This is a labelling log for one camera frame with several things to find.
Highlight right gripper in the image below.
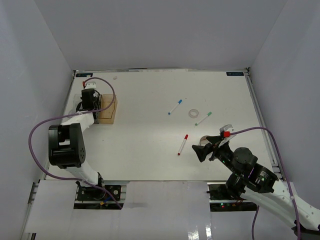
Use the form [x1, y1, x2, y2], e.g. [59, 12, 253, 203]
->
[191, 135, 242, 177]

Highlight large white tape roll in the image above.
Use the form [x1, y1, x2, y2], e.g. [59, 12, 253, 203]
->
[199, 135, 209, 146]

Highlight red marker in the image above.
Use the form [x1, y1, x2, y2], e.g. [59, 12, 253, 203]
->
[177, 134, 189, 156]

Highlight green marker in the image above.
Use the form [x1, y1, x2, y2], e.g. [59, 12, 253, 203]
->
[194, 111, 212, 126]

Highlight blue marker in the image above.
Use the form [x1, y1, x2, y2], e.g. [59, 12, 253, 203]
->
[168, 99, 183, 115]

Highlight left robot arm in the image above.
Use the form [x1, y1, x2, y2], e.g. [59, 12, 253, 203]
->
[48, 87, 106, 200]

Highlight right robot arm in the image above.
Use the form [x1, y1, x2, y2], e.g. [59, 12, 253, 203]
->
[192, 136, 320, 240]

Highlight left blue label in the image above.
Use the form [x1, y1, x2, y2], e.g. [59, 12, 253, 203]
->
[75, 72, 93, 78]

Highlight blue label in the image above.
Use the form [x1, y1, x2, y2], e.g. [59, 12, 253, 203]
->
[75, 72, 93, 78]
[226, 71, 244, 77]

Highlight clear tape roll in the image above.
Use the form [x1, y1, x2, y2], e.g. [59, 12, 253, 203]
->
[188, 109, 199, 119]

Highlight right blue label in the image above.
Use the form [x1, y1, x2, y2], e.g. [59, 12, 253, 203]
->
[226, 71, 244, 77]

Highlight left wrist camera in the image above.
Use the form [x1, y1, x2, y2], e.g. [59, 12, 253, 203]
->
[83, 81, 97, 90]

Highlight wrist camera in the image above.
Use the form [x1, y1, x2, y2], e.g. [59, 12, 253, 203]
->
[83, 81, 97, 90]
[219, 124, 236, 146]

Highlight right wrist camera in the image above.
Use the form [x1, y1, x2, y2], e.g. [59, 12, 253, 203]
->
[219, 124, 236, 146]

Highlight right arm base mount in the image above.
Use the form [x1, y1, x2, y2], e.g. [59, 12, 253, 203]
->
[207, 183, 257, 213]

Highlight right aluminium rail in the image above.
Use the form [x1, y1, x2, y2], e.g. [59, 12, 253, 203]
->
[243, 67, 286, 181]

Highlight aluminium rail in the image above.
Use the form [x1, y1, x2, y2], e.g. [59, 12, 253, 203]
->
[27, 182, 39, 205]
[243, 67, 286, 181]

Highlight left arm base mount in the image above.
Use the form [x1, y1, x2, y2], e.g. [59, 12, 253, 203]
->
[73, 184, 126, 210]

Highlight left aluminium rail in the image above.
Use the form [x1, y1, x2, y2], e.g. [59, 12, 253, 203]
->
[27, 182, 39, 205]

